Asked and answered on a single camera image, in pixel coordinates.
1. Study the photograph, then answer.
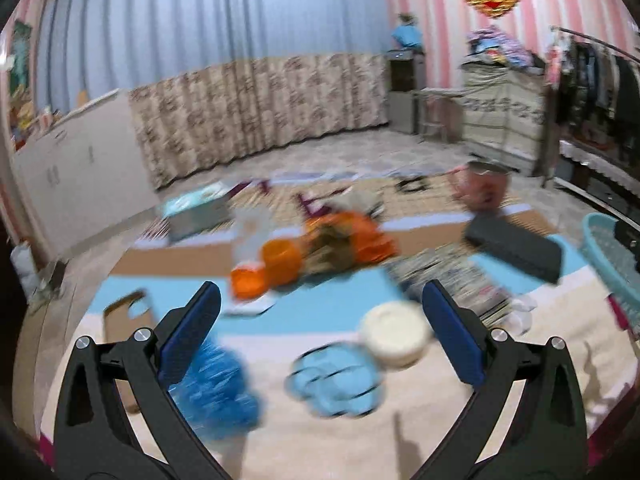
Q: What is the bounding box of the white cabinet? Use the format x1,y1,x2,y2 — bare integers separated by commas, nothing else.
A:
10,89,161,256

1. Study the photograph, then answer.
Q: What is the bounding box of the white round lid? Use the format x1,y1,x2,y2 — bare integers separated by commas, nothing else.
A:
359,301,433,372

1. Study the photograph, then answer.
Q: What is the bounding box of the striped blanket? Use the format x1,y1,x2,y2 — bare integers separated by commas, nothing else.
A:
15,205,636,480

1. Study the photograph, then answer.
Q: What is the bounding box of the blue and floral curtain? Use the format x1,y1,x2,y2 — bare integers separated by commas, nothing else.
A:
37,0,393,191

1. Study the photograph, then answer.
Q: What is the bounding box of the olive green cloth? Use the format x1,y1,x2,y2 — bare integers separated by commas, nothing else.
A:
300,222,357,276

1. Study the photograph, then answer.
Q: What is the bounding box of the orange plastic cup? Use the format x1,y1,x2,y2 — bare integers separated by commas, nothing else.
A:
261,239,306,288

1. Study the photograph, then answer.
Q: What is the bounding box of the printed magazine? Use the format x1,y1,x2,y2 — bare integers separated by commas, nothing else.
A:
390,250,511,326

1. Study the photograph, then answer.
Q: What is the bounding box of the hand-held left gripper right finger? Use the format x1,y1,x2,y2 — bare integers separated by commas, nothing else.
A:
400,280,591,480

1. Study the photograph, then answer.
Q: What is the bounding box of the orange cloth pile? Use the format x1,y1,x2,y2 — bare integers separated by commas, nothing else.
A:
305,210,398,266

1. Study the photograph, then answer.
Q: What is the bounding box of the low table with lace cloth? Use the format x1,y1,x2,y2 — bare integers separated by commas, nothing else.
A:
555,137,640,231

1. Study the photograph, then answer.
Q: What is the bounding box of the clear plastic bottle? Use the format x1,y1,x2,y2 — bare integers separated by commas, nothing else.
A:
232,207,273,265

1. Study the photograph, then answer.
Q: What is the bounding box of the cloth covered cabinet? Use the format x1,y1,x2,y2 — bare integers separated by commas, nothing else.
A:
460,57,548,176

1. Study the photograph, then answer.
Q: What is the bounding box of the colourful wall poster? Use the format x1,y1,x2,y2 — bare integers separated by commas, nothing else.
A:
10,20,36,126

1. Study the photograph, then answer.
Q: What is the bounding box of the light blue plastic basket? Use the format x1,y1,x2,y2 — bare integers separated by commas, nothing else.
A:
582,212,640,331

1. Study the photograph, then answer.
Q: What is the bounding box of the pink pot with metal insert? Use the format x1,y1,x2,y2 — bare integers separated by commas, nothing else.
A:
450,159,511,213

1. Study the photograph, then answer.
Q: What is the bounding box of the water dispenser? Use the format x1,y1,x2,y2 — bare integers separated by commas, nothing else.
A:
389,50,427,135

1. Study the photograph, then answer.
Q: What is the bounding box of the wooden stool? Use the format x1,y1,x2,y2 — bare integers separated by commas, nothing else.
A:
410,87,466,143

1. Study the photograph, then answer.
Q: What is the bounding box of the teal cardboard box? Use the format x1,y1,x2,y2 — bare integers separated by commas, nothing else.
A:
162,182,233,241

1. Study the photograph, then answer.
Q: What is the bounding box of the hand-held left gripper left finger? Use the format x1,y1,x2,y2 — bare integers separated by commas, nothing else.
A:
52,281,236,480

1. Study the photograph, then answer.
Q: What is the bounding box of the clothes rack with garments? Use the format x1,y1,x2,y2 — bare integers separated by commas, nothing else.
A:
545,25,640,131

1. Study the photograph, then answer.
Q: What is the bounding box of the pile of clothes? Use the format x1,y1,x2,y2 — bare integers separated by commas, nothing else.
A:
465,25,546,68

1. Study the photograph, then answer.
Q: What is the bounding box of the white plastic bag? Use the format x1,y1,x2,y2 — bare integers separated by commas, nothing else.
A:
10,242,42,301

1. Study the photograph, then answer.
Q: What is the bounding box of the clear plastic wrapper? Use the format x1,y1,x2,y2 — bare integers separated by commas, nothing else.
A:
509,294,540,336

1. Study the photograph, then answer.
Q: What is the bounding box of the black box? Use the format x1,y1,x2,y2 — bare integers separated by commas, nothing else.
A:
462,212,563,285

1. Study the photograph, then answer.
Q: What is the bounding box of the woven straw mat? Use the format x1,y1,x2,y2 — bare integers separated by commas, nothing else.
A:
225,170,501,223

